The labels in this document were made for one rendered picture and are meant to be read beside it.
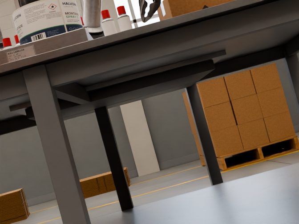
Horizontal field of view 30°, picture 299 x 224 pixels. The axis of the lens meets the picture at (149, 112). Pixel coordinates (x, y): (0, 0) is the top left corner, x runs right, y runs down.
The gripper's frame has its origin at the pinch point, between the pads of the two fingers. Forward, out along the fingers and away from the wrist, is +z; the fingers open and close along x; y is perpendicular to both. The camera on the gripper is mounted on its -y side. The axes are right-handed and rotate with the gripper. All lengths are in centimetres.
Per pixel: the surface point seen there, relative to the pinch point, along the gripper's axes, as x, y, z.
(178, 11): 11.7, -17.7, -10.5
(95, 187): -40, -430, 128
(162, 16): 4.9, -33.0, -9.5
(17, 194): -115, -376, 150
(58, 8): -21, 60, 14
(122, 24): -7.9, 2.7, 4.3
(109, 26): -12.7, 3.3, 6.6
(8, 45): -50, 1, 24
